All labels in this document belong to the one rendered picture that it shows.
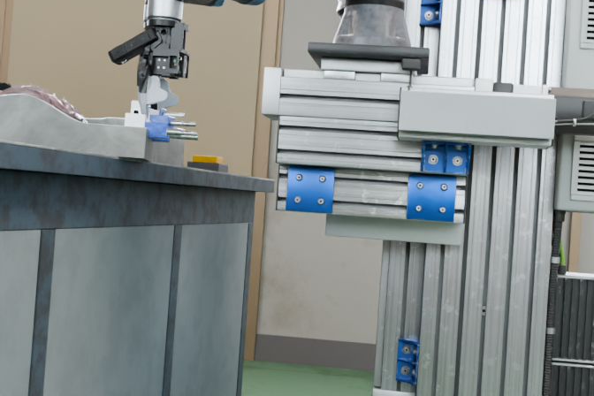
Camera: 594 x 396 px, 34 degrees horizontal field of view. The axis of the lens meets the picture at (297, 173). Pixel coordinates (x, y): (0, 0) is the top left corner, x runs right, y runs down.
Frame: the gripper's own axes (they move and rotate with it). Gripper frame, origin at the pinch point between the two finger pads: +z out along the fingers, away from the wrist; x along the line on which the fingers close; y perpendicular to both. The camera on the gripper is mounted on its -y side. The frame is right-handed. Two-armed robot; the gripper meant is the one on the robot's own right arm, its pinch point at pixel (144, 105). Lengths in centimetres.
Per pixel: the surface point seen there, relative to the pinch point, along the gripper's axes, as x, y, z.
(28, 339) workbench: -83, 16, 45
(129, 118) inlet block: -59, 20, 8
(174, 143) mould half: -17.0, 14.4, 9.8
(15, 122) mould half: -70, 4, 10
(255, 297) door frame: 210, -22, 66
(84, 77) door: 201, -109, -30
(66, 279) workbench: -71, 16, 37
